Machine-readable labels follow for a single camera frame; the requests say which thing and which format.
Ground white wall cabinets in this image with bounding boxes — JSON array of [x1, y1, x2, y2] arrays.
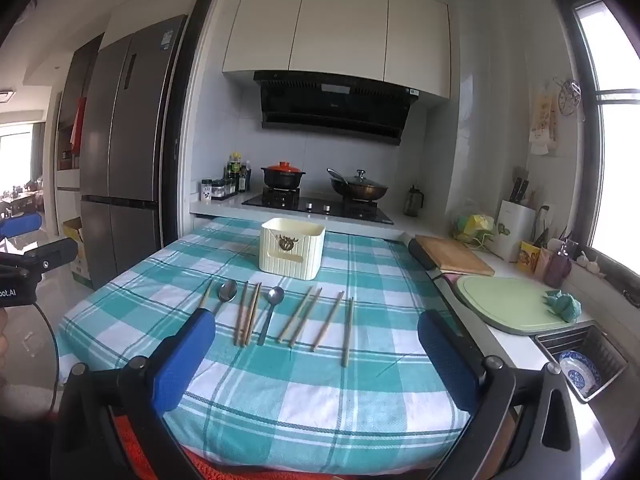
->
[[222, 0, 452, 99]]

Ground glass press jug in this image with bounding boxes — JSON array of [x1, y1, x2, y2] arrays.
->
[[403, 184, 425, 218]]

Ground teal plaid tablecloth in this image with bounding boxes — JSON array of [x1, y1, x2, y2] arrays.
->
[[57, 217, 473, 476]]

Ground black flat appliance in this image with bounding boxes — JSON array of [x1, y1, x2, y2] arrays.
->
[[408, 238, 443, 273]]

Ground green cutting board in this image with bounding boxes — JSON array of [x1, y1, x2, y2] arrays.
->
[[454, 274, 584, 336]]

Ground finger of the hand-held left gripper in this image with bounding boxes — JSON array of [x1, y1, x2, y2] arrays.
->
[[30, 237, 78, 273], [0, 212, 43, 240]]

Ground cardboard box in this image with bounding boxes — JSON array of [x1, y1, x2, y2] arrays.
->
[[62, 217, 94, 289]]

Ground black door frame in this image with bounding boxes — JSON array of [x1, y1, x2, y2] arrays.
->
[[159, 0, 224, 256]]

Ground wooden cutting board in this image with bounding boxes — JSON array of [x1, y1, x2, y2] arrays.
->
[[415, 234, 496, 277]]

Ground printed wall hanging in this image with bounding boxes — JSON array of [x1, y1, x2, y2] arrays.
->
[[528, 88, 559, 156]]

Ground grey refrigerator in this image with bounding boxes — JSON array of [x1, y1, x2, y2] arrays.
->
[[79, 14, 188, 291]]

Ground metal spoon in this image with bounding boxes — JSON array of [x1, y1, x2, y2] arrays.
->
[[215, 280, 239, 317], [257, 286, 286, 347]]

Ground cream ribbed utensil holder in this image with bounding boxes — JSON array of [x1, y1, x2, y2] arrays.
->
[[259, 217, 326, 281]]

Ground wire wall ornament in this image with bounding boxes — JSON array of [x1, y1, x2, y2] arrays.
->
[[552, 76, 584, 117]]

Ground white knife block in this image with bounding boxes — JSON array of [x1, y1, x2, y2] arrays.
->
[[494, 199, 536, 263]]

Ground red hanging item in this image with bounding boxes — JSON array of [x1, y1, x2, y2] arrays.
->
[[69, 97, 87, 154]]

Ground black range hood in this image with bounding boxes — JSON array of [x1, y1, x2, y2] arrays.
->
[[253, 70, 419, 146]]

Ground plastic bag with yellow-green contents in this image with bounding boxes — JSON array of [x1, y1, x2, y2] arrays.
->
[[452, 212, 497, 244]]

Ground wok with glass lid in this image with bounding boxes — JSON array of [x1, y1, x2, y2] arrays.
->
[[327, 167, 389, 202]]

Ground window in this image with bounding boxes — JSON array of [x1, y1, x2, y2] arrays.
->
[[554, 0, 640, 309]]

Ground orange textured cloth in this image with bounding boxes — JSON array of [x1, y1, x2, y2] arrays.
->
[[112, 412, 262, 480]]

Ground black-handled knives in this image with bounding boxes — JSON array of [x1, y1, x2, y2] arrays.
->
[[509, 166, 530, 204]]

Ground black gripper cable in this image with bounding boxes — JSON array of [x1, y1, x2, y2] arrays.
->
[[29, 299, 64, 412]]

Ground purple soap bottle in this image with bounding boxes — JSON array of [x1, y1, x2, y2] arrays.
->
[[543, 239, 572, 289]]

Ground condiment bottles and jars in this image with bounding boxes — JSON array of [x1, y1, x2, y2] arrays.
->
[[225, 152, 240, 194]]

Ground dining furniture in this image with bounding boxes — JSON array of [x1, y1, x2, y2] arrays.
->
[[0, 184, 47, 217]]

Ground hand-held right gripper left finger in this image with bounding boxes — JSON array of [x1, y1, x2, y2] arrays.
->
[[50, 307, 217, 480]]

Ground black gas cooktop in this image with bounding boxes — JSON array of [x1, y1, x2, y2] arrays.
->
[[242, 187, 394, 225]]

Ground black pot with red lid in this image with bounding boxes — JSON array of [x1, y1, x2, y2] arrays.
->
[[260, 161, 307, 191]]

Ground blue and white bowl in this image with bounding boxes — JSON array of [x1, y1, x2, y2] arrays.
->
[[558, 349, 602, 399]]

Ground set of wooden chopsticks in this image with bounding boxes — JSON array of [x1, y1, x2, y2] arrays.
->
[[197, 280, 356, 368]]

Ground teal dish cloth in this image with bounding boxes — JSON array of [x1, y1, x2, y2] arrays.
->
[[544, 289, 582, 323]]

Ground black sink dish rack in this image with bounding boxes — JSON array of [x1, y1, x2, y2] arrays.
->
[[534, 324, 629, 404]]

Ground yellow printed container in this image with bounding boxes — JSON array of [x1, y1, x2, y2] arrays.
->
[[518, 240, 541, 274]]

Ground garlic bulbs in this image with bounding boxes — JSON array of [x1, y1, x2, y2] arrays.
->
[[576, 251, 602, 275]]

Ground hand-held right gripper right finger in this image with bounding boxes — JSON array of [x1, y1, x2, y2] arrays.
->
[[417, 309, 608, 480]]

